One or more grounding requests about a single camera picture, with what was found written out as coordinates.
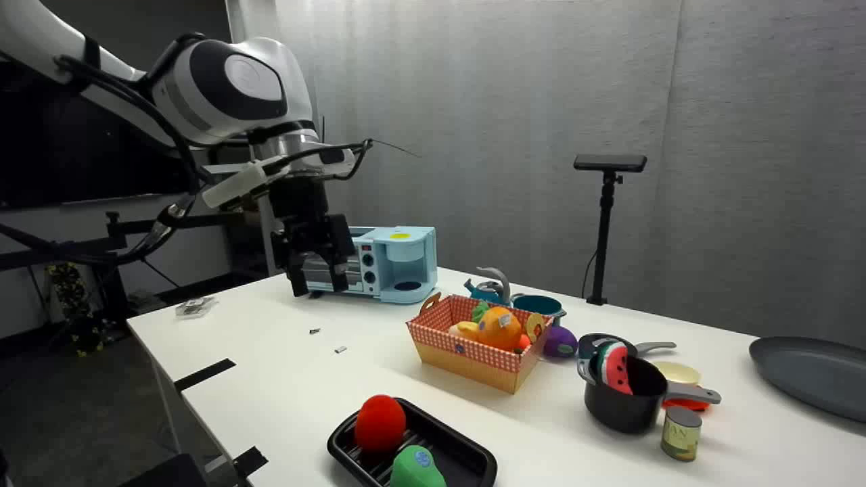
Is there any dark grey plate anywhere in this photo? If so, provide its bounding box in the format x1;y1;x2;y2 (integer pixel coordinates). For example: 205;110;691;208
748;333;866;425

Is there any clear plastic wrapper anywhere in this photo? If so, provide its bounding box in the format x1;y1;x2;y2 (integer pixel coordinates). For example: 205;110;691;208
173;295;220;318

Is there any light blue toy oven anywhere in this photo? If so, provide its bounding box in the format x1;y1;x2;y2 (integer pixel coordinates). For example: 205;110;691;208
301;221;442;309

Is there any orange toy dish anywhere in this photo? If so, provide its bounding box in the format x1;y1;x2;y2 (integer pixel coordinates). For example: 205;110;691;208
661;397;712;420

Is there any black frying pan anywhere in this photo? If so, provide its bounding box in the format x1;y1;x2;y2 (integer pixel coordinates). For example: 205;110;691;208
576;329;679;364

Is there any orange pineapple plush toy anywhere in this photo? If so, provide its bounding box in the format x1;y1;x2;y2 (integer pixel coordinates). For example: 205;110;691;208
468;301;532;354

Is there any black stereo camera bar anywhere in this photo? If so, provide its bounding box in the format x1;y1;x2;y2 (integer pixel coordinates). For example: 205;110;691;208
570;152;649;175

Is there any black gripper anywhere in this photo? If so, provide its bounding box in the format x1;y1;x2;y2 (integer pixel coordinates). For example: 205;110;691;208
269;172;359;301

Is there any black cooking pot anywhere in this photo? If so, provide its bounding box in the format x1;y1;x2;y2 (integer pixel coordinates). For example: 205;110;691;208
576;348;726;438

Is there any black tape strip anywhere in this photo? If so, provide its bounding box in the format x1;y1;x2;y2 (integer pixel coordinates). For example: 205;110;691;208
171;354;240;396
229;443;270;482

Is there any yellow lemon slice toy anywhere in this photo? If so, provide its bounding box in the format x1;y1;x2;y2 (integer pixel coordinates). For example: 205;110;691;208
446;316;482;344

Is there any green plush pear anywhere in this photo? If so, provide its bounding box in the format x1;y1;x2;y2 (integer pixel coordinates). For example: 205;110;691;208
388;443;449;487

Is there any green potted plant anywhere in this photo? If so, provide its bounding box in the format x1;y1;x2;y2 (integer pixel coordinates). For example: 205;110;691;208
47;259;109;356

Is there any red plush ball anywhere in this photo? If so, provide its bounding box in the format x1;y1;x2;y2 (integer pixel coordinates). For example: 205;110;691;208
353;393;412;458

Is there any purple eggplant toy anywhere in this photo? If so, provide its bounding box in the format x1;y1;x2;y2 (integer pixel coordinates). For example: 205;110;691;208
541;323;581;363

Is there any black metal frame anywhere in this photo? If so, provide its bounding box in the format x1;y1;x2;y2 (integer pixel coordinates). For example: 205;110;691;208
0;208;229;277

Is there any red checkered cardboard box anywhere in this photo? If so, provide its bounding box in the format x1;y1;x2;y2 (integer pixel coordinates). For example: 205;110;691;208
403;289;555;396

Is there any watermelon slice plush toy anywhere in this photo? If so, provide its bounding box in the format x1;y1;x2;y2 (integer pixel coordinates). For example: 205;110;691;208
592;340;635;397

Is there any pale yellow bowl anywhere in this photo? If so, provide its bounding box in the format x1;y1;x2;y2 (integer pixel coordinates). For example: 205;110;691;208
652;360;707;389

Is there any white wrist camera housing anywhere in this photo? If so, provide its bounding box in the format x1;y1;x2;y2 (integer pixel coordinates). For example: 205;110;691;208
198;160;277;213

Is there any dark wall monitor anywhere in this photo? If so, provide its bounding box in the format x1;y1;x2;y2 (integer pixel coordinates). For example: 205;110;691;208
0;51;205;217

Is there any teal toy pot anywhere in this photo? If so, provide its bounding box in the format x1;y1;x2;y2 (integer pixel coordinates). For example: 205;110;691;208
511;293;568;328

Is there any black camera stand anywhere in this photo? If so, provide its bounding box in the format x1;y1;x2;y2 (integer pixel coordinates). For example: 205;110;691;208
584;168;627;309

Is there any black plastic tray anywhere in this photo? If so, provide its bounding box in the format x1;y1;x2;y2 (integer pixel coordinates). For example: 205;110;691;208
324;396;501;487

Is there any small tin can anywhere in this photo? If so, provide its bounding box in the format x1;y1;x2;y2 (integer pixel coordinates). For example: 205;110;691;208
657;405;707;465

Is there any teal toy kettle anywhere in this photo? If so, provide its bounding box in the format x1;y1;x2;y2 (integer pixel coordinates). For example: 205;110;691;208
462;262;516;312

